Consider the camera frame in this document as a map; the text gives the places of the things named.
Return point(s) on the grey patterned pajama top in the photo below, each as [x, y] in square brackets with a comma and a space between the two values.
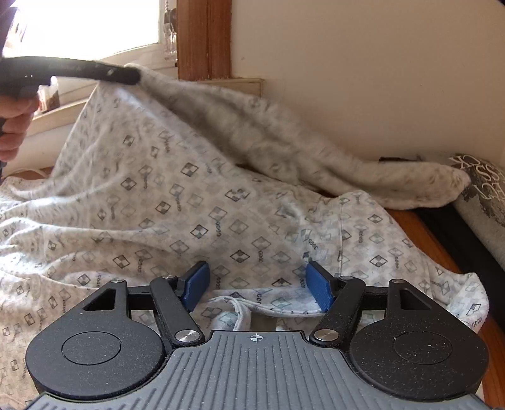
[158, 197]

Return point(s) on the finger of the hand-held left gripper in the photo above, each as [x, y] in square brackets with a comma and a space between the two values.
[102, 71]

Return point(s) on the white framed window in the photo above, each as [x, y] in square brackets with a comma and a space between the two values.
[79, 27]

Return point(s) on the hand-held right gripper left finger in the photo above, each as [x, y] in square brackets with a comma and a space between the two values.
[196, 286]

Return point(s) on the person's left hand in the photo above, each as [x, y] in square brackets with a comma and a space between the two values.
[14, 122]

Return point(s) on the grey printed t-shirt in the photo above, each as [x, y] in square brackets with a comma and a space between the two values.
[485, 197]

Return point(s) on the wooden window trim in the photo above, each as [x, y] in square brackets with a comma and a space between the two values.
[205, 39]

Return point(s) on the black folded garment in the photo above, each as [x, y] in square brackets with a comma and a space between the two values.
[465, 236]

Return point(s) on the beige window sill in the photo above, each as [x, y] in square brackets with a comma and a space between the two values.
[244, 84]

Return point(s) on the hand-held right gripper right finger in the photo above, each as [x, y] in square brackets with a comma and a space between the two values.
[320, 287]

